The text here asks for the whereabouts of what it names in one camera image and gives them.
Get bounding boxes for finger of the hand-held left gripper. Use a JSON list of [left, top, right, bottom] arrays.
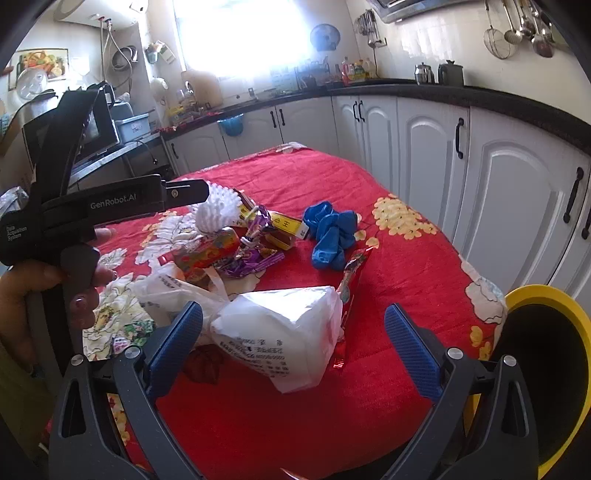
[[30, 82, 114, 204], [165, 179, 211, 205]]

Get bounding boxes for blue wall fan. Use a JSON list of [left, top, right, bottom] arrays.
[[309, 23, 341, 51]]

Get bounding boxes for brown packet with yellow label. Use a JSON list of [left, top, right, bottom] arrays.
[[233, 187, 310, 250]]

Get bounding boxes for person's left hand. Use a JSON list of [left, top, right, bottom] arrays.
[[0, 226, 117, 370]]

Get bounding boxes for steel range hood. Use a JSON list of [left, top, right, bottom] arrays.
[[369, 0, 451, 24]]

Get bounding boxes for long red snack wrapper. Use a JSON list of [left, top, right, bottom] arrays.
[[332, 247, 372, 370]]

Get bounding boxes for crumpled white plastic bag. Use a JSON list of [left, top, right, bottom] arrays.
[[131, 265, 232, 347]]

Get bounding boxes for bright window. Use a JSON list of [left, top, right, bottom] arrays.
[[173, 0, 356, 84]]

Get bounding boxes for person's left forearm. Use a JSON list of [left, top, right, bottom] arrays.
[[0, 339, 58, 462]]

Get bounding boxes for grey plastic crate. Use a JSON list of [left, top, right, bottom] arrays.
[[113, 113, 153, 141]]

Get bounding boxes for colourful snack packet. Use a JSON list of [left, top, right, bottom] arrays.
[[173, 226, 241, 282]]

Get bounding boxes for row of white cabinet doors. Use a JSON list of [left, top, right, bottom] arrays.
[[164, 95, 591, 319]]

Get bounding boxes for black microwave oven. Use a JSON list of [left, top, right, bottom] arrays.
[[22, 97, 122, 171]]

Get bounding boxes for white foam fruit net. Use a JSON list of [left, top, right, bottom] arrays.
[[191, 182, 241, 232]]

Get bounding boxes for dish rack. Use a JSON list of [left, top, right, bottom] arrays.
[[295, 58, 331, 90]]

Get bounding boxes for wire skimmer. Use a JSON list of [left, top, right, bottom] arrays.
[[483, 0, 512, 59]]

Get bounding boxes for hanging steel basin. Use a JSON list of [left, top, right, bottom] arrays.
[[112, 45, 139, 72]]

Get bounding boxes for red floral tablecloth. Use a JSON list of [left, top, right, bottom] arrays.
[[44, 142, 509, 480]]

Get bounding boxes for large steel ladle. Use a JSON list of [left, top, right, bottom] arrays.
[[531, 9, 555, 58]]

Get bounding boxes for green patterned snack wrapper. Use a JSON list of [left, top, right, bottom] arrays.
[[113, 318, 155, 354]]

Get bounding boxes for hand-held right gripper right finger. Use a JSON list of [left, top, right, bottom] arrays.
[[384, 303, 543, 480]]

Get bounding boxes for white water heater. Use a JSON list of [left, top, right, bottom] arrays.
[[53, 0, 151, 28]]

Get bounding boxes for purple snack wrapper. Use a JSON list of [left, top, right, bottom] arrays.
[[222, 205, 284, 280]]

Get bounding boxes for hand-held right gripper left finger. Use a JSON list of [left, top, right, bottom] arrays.
[[48, 300, 206, 480]]

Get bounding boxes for wall-mounted holder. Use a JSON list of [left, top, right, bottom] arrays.
[[145, 41, 176, 64]]

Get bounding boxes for black kitchen countertop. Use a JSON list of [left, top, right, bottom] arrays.
[[161, 78, 591, 153]]

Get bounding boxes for blue plastic bag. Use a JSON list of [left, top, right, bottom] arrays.
[[218, 115, 245, 138]]

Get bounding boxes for small steel ladle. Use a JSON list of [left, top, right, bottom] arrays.
[[503, 0, 524, 44]]

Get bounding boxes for row of condiment bottles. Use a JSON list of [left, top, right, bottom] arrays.
[[335, 56, 377, 86]]

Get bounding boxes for dark lidded pot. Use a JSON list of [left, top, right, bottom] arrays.
[[437, 60, 465, 87]]

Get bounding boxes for blue plastic gloves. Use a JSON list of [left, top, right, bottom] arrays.
[[302, 200, 360, 271]]

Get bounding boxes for beige bag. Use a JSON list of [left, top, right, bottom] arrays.
[[181, 68, 223, 109]]

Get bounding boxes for yellow trash bin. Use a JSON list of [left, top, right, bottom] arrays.
[[462, 285, 591, 480]]

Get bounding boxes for fruit wall poster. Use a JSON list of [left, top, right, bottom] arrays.
[[8, 48, 70, 90]]

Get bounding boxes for printed white plastic bag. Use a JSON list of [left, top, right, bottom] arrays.
[[210, 285, 345, 394]]

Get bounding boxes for white electric kettle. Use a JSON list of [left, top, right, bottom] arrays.
[[148, 76, 169, 109]]

